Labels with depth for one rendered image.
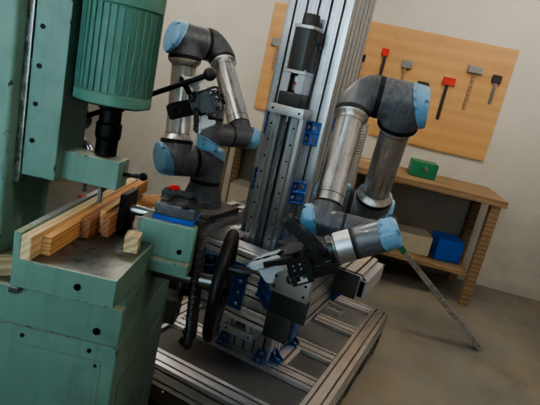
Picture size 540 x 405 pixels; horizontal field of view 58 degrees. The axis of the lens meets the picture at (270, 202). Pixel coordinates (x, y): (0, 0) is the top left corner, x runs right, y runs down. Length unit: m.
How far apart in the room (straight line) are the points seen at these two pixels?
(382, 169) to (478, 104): 2.94
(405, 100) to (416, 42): 2.99
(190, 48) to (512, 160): 3.27
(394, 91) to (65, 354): 1.02
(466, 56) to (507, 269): 1.83
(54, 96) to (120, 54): 0.18
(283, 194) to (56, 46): 0.95
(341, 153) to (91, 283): 0.68
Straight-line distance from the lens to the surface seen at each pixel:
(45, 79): 1.22
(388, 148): 1.46
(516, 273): 4.75
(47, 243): 1.08
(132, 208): 1.26
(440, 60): 4.35
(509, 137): 4.48
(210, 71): 1.30
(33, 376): 1.27
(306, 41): 1.76
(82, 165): 1.24
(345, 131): 1.31
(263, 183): 1.83
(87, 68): 1.17
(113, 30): 1.14
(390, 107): 1.37
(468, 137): 4.39
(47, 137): 1.23
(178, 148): 1.75
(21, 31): 1.22
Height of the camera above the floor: 1.33
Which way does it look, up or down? 14 degrees down
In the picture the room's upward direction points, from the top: 13 degrees clockwise
